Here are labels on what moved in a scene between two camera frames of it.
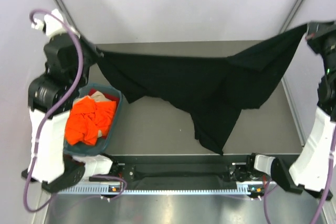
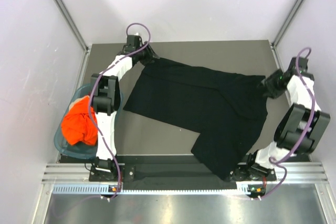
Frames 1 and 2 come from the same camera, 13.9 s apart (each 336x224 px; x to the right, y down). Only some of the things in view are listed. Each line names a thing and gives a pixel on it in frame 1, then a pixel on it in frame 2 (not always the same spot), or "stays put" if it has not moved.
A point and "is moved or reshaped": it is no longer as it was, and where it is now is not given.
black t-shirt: [217, 90] is moved or reshaped
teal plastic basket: [83, 89] stays put
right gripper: [315, 30] to [272, 92]
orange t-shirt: [87, 117] stays put
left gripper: [96, 54] to [150, 55]
